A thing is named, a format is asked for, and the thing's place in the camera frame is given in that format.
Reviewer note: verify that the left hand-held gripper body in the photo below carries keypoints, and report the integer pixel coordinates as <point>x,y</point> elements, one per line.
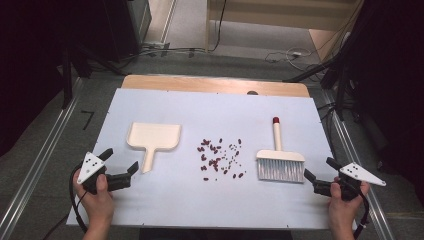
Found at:
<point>89,166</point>

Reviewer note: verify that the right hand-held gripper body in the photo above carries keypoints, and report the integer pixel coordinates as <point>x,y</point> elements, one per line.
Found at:
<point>358,172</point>

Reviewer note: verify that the cream brush with grey bristles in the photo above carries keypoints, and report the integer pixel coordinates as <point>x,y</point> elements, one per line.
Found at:
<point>280,166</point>

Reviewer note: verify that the cream plastic dustpan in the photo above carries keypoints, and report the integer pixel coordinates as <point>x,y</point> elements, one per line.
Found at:
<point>155,136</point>

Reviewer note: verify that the red beans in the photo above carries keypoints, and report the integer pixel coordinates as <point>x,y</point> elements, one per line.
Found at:
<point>213,161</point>

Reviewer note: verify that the person's left hand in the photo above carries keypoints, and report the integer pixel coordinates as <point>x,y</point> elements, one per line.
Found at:
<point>96,206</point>

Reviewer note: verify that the person's right hand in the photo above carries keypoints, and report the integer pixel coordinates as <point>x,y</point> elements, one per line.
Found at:
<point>343,213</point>

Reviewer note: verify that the white table cover board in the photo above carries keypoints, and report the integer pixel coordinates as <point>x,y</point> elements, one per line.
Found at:
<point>186,200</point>

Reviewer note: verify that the black metal stand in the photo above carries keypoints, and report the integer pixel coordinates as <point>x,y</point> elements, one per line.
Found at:
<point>67,83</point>

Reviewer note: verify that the black tripod stand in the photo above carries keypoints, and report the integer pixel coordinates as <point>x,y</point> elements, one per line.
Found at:
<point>320,71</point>

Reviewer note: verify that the dark curtain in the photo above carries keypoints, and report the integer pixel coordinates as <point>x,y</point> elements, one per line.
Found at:
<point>26,66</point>
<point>393,83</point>

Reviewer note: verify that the wooden table edge strip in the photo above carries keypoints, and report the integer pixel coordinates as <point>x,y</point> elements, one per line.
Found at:
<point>200,84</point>

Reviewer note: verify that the grey power strip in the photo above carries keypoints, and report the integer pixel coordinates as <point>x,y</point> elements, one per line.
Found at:
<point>156,45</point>

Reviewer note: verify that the black cabinet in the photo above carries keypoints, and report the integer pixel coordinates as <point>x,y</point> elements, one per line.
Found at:
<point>113,23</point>

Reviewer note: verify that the light wooden furniture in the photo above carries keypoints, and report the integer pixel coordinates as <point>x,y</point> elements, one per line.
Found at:
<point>280,13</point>

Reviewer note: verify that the metal floor rail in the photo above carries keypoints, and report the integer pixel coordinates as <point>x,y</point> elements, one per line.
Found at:
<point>40,156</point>
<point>363,173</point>

